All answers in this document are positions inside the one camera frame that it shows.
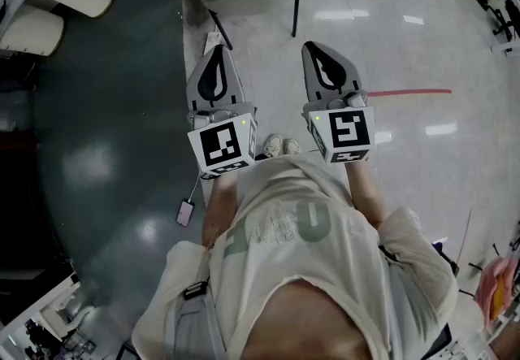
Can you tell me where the white cluttered table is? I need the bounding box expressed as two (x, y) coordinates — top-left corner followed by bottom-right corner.
(0, 271), (98, 360)

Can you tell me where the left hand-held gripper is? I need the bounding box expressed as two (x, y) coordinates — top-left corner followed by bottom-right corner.
(186, 44), (260, 181)

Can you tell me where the person's beige shirt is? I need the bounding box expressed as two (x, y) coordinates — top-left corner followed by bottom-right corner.
(132, 154), (459, 360)

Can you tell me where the red floor tape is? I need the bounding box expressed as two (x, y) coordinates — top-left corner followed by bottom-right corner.
(366, 88), (453, 99)

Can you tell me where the person's left white shoe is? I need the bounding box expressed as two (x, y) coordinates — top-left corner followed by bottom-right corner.
(262, 134), (284, 158)

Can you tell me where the person's right forearm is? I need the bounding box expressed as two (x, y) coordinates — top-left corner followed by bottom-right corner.
(344, 161), (393, 230)

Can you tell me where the white charging cable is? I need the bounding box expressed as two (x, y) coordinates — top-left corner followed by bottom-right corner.
(188, 173), (205, 203)

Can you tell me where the pink cloth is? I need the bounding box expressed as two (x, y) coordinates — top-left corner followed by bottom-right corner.
(473, 255), (520, 332)

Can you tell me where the grey strap with black buckle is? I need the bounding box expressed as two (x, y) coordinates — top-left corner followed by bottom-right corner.
(172, 268), (215, 360)

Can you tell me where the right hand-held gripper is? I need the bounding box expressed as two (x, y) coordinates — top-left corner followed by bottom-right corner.
(301, 41), (378, 166)

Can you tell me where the person's left forearm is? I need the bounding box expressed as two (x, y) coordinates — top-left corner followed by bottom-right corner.
(201, 174), (241, 250)

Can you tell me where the pink smartphone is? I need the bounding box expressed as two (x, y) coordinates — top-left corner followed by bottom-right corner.
(175, 198), (196, 227)

